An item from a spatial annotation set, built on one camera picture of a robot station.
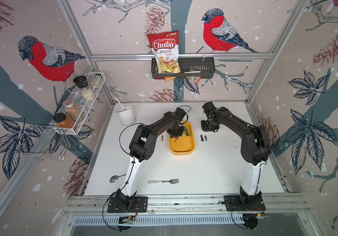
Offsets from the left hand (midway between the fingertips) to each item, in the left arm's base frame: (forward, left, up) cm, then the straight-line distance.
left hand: (180, 132), depth 100 cm
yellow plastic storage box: (-8, -2, -4) cm, 9 cm away
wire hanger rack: (-26, +57, +34) cm, 71 cm away
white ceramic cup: (+10, +38, +4) cm, 40 cm away
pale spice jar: (+15, +52, +32) cm, 62 cm away
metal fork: (-32, +6, -1) cm, 32 cm away
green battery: (0, -5, -1) cm, 5 cm away
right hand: (+1, -16, +4) cm, 17 cm away
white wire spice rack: (+1, +57, +28) cm, 63 cm away
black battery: (-4, -17, -2) cm, 18 cm away
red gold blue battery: (-3, +13, -2) cm, 13 cm away
